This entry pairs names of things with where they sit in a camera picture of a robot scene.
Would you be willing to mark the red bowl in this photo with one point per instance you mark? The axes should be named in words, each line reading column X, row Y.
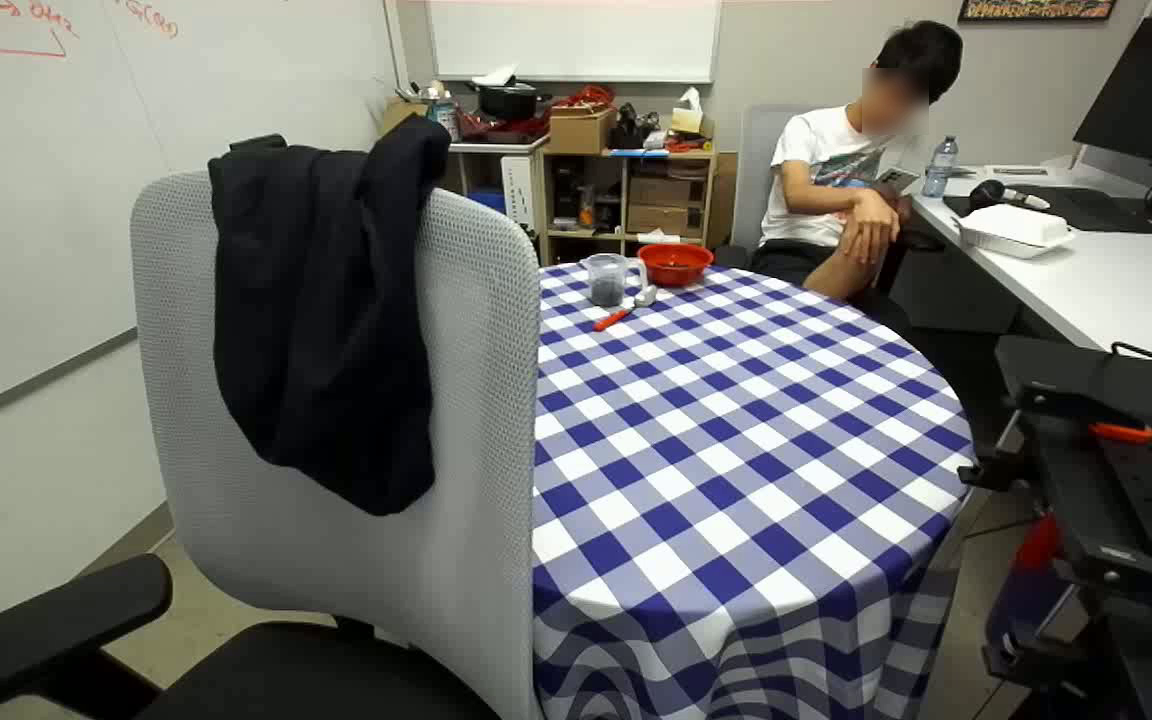
column 675, row 261

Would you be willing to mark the black keyboard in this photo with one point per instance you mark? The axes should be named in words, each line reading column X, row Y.
column 1081, row 210

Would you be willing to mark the dark framed picture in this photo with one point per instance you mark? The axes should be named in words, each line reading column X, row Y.
column 1037, row 10

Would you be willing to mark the tissue box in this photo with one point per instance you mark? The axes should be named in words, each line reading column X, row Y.
column 691, row 118

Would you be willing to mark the black computer monitor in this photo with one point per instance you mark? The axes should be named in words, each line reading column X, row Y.
column 1149, row 94

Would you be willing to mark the black pot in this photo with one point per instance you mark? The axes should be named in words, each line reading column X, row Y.
column 511, row 103

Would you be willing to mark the red marker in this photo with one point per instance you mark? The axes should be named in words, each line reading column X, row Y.
column 614, row 319

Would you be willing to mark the clear water bottle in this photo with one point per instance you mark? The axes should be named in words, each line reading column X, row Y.
column 941, row 167

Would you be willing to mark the grey office chair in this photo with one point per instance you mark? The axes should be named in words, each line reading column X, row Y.
column 469, row 442

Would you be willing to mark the small cardboard box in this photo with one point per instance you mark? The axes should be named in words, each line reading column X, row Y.
column 579, row 130

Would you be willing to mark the wooden shelf unit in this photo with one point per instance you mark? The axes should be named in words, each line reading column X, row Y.
column 616, row 161

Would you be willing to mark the white paper stack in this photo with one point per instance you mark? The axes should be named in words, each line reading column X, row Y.
column 1017, row 229

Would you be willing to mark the seated person in white shirt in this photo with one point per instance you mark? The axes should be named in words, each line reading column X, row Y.
column 816, row 175

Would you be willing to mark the large cardboard box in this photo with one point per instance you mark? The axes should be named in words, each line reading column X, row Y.
column 660, row 204

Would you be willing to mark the white desk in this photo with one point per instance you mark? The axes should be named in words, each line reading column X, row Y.
column 1110, row 295

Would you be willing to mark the black cloth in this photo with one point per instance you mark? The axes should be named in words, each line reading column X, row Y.
column 323, row 307

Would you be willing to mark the white projection board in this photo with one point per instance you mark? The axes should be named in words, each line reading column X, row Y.
column 579, row 36

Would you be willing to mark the blue white checkered tablecloth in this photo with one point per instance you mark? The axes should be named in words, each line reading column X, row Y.
column 739, row 454

